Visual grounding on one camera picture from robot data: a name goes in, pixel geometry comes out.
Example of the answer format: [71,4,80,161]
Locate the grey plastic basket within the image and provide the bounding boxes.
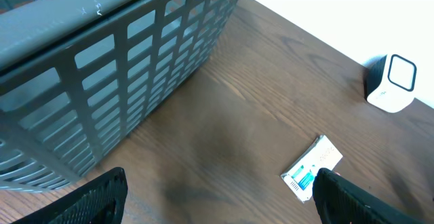
[1,0,238,193]

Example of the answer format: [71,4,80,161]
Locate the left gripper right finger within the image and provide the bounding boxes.
[313,168,418,224]

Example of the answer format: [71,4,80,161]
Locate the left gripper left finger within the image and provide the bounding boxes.
[13,167,128,224]

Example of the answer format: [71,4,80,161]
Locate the white Panadol box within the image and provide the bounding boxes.
[281,134,343,202]

